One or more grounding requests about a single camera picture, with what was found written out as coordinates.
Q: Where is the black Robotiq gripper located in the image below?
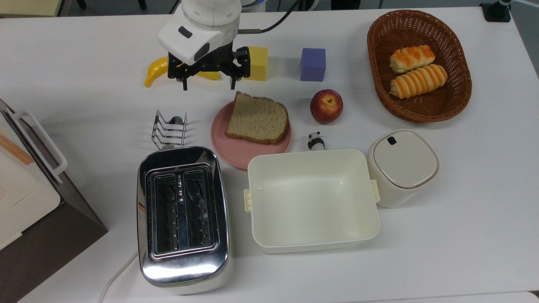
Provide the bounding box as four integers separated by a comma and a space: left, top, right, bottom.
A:
168, 40, 251, 91

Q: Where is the brown bread slice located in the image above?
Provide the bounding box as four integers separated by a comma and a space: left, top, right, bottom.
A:
225, 91, 290, 145

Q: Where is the pink plate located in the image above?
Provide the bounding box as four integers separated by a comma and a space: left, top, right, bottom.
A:
210, 100, 292, 170

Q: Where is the striped bread roll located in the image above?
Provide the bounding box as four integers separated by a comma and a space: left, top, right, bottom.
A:
389, 64, 448, 100

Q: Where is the yellow foam cube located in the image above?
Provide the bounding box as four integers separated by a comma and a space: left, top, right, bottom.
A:
246, 45, 269, 82

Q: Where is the yellow banana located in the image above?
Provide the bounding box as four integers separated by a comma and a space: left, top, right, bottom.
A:
144, 57, 221, 88

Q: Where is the metal toast rack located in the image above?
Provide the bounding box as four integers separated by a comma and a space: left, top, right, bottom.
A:
151, 110, 188, 151

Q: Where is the purple foam cube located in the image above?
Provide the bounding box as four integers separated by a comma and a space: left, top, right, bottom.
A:
300, 48, 327, 82

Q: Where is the red apple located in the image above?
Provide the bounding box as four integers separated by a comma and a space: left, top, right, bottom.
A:
310, 89, 344, 125

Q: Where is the small panda figurine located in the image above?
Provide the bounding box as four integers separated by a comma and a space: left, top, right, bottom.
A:
307, 131, 326, 152

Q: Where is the cream rectangular plastic container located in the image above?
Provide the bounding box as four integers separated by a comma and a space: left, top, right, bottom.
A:
243, 149, 381, 254

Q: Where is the beige furniture panel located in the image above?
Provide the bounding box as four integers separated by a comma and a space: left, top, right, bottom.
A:
0, 0, 64, 17

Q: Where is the orange glazed pastry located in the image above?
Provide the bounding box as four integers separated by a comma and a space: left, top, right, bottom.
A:
389, 45, 436, 74

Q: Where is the cream and chrome toaster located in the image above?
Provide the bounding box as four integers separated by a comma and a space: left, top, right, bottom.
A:
136, 146, 233, 295

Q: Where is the brown wicker basket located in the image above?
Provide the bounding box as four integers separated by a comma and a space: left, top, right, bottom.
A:
367, 10, 472, 123

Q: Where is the small cream lidded bin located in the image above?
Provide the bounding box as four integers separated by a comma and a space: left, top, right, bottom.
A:
367, 129, 441, 208

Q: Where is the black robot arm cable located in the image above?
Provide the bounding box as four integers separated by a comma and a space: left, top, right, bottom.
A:
239, 0, 302, 34

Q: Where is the cream cabinet with handle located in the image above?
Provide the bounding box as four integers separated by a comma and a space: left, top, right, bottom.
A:
0, 112, 61, 251

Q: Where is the white toaster power cable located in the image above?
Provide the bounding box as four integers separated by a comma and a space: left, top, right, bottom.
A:
98, 250, 139, 303

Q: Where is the black camera stand base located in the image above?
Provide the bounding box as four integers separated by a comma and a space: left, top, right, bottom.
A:
480, 0, 512, 22

